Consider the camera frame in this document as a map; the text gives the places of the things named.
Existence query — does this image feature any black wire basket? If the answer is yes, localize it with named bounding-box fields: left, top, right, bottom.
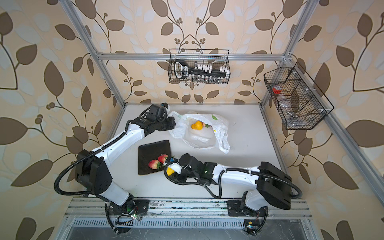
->
left=264, top=63, right=334, bottom=130
left=168, top=48, right=231, bottom=85

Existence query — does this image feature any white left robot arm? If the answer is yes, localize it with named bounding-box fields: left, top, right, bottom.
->
left=75, top=103, right=176, bottom=207

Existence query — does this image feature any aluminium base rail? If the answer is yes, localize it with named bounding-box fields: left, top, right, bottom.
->
left=65, top=198, right=313, bottom=220

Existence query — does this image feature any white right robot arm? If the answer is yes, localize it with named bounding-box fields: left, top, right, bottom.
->
left=165, top=154, right=294, bottom=211

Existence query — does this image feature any red fake apple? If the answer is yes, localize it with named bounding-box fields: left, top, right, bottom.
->
left=158, top=154, right=168, bottom=164

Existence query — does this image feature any black wire basket right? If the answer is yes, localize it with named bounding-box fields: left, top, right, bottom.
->
left=264, top=63, right=334, bottom=130

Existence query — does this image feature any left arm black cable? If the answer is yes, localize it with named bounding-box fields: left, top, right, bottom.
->
left=53, top=106, right=157, bottom=197

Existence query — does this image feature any yellow fake lemon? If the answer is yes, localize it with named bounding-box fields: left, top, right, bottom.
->
left=166, top=167, right=175, bottom=176

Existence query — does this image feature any white plastic bag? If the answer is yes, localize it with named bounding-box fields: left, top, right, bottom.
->
left=169, top=111, right=231, bottom=154

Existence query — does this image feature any black tool in basket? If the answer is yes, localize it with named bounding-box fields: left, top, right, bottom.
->
left=173, top=60, right=231, bottom=81

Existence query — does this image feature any black wire basket back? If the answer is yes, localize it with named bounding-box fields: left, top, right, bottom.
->
left=168, top=48, right=231, bottom=85

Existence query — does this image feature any dark square plate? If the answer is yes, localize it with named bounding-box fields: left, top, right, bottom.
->
left=138, top=140, right=171, bottom=176

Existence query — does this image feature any yellow fake pear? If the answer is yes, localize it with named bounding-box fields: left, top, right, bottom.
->
left=191, top=121, right=205, bottom=131

